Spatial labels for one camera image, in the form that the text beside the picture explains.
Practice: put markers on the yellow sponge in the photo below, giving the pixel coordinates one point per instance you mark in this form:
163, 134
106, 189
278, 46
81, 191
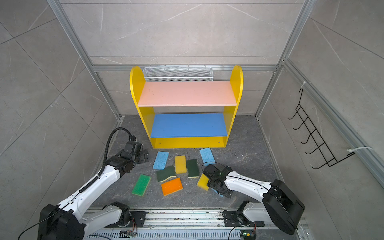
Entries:
180, 165
203, 181

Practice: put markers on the yellow sponge right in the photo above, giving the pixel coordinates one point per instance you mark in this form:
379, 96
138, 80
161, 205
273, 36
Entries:
203, 181

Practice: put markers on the dark green sponge curved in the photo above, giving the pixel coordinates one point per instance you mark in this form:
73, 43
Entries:
165, 174

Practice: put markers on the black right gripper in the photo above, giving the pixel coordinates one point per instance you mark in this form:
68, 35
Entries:
225, 193

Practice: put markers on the orange sponge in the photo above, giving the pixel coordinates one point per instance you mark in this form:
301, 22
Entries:
171, 186

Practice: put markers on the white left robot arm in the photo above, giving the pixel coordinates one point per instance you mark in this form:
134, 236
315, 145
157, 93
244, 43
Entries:
67, 220

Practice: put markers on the yellow sponge centre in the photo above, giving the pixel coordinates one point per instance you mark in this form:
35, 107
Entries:
180, 165

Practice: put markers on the dark green sponge upright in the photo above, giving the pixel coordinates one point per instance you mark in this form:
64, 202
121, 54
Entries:
192, 168

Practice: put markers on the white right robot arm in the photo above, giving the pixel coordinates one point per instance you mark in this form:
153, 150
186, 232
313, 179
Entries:
277, 204

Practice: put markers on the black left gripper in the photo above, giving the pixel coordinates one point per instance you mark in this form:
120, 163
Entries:
147, 158

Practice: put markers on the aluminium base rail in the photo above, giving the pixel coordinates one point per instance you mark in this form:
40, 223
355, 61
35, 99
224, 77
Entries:
195, 225

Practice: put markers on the black wire hook rack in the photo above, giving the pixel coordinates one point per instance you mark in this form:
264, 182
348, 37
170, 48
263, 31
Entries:
314, 135

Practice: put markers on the yellow shelf unit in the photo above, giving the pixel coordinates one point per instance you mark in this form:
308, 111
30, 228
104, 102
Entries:
184, 112

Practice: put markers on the blue sponge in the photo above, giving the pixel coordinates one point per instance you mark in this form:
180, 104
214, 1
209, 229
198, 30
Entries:
160, 160
207, 156

